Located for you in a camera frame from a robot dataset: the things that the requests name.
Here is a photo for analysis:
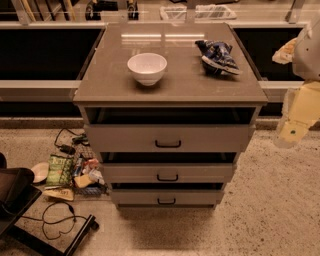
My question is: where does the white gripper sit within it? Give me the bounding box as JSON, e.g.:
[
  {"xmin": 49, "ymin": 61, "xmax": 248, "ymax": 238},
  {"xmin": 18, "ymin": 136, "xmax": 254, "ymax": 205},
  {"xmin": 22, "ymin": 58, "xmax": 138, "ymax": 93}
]
[{"xmin": 274, "ymin": 81, "xmax": 320, "ymax": 149}]

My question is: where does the grey drawer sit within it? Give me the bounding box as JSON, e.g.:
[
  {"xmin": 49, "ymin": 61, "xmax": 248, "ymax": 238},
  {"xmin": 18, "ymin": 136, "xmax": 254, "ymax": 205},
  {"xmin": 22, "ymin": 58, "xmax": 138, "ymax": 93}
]
[
  {"xmin": 84, "ymin": 124, "xmax": 255, "ymax": 153},
  {"xmin": 101, "ymin": 163, "xmax": 236, "ymax": 183},
  {"xmin": 110, "ymin": 190, "xmax": 224, "ymax": 206}
]

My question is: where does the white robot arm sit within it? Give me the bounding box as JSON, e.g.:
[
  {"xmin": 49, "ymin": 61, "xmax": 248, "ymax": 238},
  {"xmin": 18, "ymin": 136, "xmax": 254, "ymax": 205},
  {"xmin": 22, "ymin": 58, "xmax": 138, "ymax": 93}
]
[{"xmin": 272, "ymin": 18, "xmax": 320, "ymax": 148}]

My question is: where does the grey drawer cabinet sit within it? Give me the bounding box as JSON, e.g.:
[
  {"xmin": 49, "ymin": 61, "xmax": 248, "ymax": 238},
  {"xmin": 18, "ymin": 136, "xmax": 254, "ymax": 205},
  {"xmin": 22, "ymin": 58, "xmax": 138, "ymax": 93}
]
[{"xmin": 74, "ymin": 23, "xmax": 267, "ymax": 193}]

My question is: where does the white ceramic bowl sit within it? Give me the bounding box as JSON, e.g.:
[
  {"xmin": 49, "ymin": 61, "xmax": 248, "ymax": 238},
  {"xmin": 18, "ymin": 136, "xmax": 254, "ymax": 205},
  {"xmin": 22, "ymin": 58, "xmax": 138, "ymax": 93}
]
[{"xmin": 127, "ymin": 53, "xmax": 167, "ymax": 86}]

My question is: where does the yellow sponge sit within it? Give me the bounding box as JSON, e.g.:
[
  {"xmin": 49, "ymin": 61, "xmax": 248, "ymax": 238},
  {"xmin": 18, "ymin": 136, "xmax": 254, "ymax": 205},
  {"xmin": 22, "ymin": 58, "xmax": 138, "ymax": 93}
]
[{"xmin": 74, "ymin": 174, "xmax": 94, "ymax": 188}]

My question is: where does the black power adapter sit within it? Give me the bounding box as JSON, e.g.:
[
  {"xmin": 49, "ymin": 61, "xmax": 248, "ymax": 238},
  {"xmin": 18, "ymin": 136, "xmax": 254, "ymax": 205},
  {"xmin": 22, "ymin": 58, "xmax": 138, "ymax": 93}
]
[{"xmin": 59, "ymin": 144, "xmax": 76, "ymax": 155}]

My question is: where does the green chip bag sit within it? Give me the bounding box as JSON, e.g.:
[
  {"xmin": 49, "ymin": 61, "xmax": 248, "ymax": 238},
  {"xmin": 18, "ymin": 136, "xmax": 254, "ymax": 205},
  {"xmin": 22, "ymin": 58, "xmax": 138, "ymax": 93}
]
[{"xmin": 45, "ymin": 155, "xmax": 73, "ymax": 188}]

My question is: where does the tan snack bag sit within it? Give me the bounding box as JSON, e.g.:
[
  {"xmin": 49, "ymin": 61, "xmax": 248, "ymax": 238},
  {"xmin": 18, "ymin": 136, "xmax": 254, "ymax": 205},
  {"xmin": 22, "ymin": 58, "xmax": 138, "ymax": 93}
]
[{"xmin": 43, "ymin": 188, "xmax": 74, "ymax": 201}]

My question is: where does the white plate on floor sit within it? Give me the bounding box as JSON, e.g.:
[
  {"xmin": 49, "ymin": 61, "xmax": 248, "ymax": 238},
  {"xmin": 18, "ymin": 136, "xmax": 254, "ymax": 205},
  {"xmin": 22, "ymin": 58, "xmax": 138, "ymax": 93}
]
[{"xmin": 31, "ymin": 162, "xmax": 49, "ymax": 183}]

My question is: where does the black chair base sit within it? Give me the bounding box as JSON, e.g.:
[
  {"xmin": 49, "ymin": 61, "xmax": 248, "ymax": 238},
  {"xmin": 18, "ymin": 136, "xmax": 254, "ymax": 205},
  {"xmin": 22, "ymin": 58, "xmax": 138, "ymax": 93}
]
[{"xmin": 0, "ymin": 153, "xmax": 99, "ymax": 256}]

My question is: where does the wire basket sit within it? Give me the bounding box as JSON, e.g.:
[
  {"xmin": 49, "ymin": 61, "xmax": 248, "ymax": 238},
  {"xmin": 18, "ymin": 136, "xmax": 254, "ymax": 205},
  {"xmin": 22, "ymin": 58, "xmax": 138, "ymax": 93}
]
[{"xmin": 74, "ymin": 186, "xmax": 107, "ymax": 197}]

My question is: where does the black cable on floor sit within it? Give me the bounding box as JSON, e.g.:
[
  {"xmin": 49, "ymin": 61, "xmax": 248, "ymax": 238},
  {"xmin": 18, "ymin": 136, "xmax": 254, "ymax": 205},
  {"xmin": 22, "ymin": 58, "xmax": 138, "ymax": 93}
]
[{"xmin": 20, "ymin": 200, "xmax": 88, "ymax": 241}]

